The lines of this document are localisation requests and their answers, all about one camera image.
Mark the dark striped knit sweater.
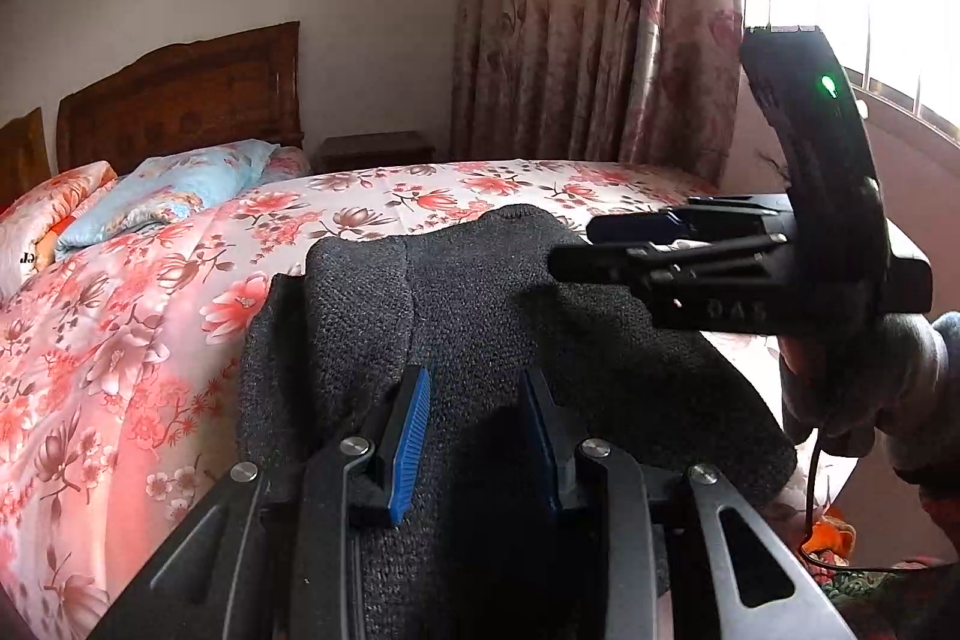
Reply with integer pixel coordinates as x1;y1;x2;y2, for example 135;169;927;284
236;205;796;638

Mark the right hand grey glove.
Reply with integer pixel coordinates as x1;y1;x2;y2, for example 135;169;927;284
778;312;958;471

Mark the floral pink curtain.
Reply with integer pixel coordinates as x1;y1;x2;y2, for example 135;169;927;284
451;0;743;184

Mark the pink floral quilt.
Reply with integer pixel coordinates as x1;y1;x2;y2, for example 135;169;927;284
2;159;700;638

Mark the dark wooden nightstand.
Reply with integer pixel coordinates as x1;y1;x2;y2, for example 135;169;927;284
311;131;436;174

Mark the light blue floral pillow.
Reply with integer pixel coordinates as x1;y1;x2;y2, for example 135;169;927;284
53;140;278;262

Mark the pink floral pillow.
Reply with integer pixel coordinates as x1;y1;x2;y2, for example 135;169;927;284
0;161;117;302

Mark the large wooden headboard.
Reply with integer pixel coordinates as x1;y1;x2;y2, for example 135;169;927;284
55;21;304;175

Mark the small wooden headboard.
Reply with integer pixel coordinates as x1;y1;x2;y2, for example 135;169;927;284
0;107;52;209

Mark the black cable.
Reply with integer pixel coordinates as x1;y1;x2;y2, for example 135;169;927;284
797;428;960;575

